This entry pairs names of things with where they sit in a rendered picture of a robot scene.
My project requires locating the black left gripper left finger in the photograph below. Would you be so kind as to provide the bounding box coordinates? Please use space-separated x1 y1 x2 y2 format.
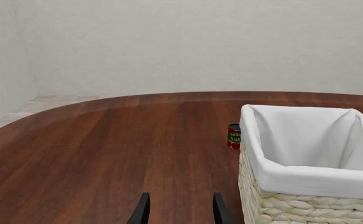
127 192 150 224

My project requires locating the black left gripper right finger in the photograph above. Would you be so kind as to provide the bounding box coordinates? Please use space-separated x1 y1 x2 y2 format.
213 192 236 224

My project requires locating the woven basket with white liner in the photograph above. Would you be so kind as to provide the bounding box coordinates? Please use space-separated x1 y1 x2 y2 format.
237 104 363 224

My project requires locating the red tomato sauce tin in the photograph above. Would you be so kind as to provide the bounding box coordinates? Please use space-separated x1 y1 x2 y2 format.
227 123 242 151

